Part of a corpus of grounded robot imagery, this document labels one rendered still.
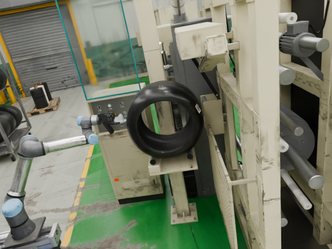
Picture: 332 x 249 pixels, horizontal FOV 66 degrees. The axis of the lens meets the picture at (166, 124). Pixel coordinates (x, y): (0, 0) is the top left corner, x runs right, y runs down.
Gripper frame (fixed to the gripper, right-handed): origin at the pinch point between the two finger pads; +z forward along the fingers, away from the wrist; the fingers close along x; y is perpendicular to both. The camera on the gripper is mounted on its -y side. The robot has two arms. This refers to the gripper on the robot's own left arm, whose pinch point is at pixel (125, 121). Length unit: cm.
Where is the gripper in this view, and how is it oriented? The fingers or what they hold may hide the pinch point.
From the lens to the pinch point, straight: 192.5
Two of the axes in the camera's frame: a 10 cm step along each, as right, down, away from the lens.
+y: -0.6, -9.2, -3.8
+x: 0.1, -3.8, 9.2
